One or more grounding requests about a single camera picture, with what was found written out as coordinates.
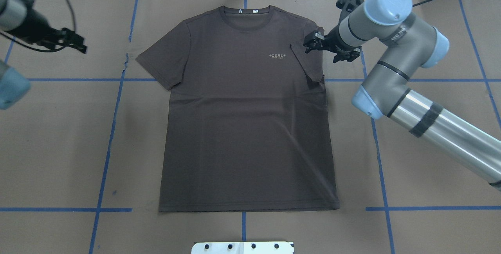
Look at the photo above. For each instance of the dark brown t-shirt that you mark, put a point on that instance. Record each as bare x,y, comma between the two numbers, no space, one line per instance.
248,126

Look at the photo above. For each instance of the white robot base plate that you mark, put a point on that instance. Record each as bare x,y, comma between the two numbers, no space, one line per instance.
244,247

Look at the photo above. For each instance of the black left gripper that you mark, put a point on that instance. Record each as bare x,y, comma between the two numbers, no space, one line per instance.
38,27

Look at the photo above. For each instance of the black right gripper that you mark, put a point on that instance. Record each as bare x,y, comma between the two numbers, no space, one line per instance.
332,39

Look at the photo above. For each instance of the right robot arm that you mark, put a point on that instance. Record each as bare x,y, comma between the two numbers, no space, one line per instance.
411,43

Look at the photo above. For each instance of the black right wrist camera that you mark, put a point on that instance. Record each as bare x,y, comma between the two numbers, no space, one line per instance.
347,7

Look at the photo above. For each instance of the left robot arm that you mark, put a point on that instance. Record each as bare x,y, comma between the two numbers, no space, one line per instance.
22,24

